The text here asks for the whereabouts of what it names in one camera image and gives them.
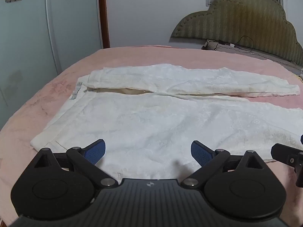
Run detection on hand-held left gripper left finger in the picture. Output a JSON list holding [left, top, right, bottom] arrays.
[[34, 139, 119, 187]]

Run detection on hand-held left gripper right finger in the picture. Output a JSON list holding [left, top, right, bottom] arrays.
[[181, 140, 270, 187]]

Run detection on black cable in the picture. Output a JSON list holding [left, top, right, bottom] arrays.
[[214, 35, 255, 52]]

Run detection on brown wooden door frame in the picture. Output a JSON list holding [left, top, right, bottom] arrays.
[[98, 0, 111, 49]]

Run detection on pink bed blanket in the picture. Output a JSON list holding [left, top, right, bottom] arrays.
[[0, 45, 303, 225]]

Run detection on white pants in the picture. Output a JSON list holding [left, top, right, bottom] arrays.
[[30, 63, 303, 180]]

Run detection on pale sliding wardrobe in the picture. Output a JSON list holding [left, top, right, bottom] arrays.
[[0, 0, 105, 133]]

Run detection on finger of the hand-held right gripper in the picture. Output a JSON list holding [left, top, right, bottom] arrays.
[[271, 143, 303, 169]]

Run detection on olive padded headboard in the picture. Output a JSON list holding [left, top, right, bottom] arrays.
[[170, 0, 303, 67]]

